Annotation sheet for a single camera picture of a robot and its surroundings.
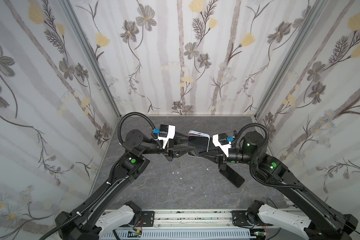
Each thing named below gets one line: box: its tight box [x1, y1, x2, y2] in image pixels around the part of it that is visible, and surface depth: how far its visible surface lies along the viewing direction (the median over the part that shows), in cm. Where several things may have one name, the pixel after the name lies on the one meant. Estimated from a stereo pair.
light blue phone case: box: [187, 130, 210, 159], surface depth 49 cm
